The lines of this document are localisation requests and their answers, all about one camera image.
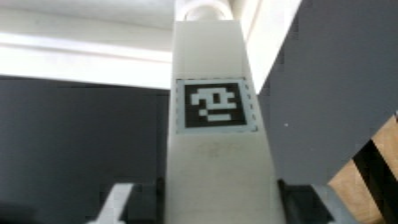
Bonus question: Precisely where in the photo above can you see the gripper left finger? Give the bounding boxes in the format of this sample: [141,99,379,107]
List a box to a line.
[86,177,166,224]

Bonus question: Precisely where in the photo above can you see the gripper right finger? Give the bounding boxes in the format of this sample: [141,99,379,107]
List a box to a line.
[277,179,356,224]

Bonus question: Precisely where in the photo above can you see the white desk top tray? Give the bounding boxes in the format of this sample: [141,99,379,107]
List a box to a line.
[0,0,304,89]

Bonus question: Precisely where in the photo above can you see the white desk leg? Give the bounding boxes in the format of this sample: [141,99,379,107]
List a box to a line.
[162,0,290,224]

